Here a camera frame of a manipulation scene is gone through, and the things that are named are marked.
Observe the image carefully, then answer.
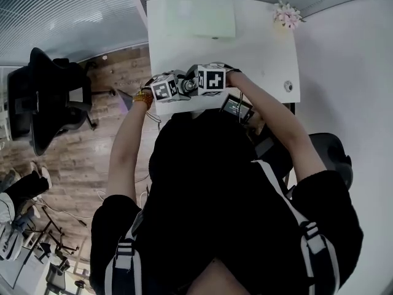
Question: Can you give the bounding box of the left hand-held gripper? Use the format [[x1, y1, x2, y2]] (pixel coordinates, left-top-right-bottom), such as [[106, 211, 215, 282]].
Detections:
[[149, 69, 185, 104]]

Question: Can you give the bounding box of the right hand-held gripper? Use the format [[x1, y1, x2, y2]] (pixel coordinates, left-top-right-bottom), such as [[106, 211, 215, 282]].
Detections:
[[185, 62, 230, 99]]

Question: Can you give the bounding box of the person's right forearm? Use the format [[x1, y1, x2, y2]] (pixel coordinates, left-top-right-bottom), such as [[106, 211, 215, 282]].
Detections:
[[225, 70, 328, 178]]

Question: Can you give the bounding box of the person's left forearm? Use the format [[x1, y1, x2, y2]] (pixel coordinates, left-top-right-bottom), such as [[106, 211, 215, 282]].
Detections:
[[106, 98, 155, 205]]

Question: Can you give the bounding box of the black chest screen device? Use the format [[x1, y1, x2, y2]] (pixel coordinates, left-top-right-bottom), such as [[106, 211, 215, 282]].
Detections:
[[219, 93, 256, 126]]

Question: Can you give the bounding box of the purple triangular panel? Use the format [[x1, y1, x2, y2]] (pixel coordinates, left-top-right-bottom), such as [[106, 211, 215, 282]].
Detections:
[[117, 88, 136, 114]]

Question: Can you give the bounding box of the pale green flat box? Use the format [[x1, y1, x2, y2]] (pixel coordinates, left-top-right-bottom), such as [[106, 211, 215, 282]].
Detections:
[[165, 0, 237, 41]]

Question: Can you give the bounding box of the pink flower bouquet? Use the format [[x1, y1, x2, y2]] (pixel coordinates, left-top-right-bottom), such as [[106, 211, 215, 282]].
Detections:
[[272, 0, 308, 31]]

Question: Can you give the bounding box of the person's black shirt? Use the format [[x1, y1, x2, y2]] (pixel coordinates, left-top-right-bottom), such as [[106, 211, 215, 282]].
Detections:
[[88, 108, 365, 295]]

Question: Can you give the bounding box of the black mesh office chair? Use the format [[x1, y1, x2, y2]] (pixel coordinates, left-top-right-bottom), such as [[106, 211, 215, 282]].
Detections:
[[7, 47, 99, 157], [308, 132, 354, 191]]

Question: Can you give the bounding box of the glass partition with blinds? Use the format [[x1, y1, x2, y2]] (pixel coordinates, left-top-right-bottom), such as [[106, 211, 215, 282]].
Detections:
[[0, 0, 393, 68]]

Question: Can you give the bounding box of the black folding stand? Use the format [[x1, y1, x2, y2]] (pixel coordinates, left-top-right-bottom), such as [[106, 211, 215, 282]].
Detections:
[[29, 203, 80, 258]]

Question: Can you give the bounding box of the person's face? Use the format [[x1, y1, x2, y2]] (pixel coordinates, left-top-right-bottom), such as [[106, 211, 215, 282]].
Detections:
[[186, 256, 256, 295]]

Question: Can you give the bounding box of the white backpack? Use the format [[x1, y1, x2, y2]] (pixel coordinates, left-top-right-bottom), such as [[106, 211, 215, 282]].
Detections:
[[0, 192, 25, 262]]

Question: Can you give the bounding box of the grey office chair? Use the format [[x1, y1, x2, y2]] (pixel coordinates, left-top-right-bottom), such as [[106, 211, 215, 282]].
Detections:
[[45, 256, 71, 295]]

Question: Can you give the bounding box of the orange bead bracelet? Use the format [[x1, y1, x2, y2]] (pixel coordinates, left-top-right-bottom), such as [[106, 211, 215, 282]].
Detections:
[[132, 90, 155, 104]]

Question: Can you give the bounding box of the white backpack shoulder strap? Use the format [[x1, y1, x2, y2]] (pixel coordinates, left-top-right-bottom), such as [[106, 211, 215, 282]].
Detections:
[[251, 159, 341, 295], [103, 210, 142, 295]]

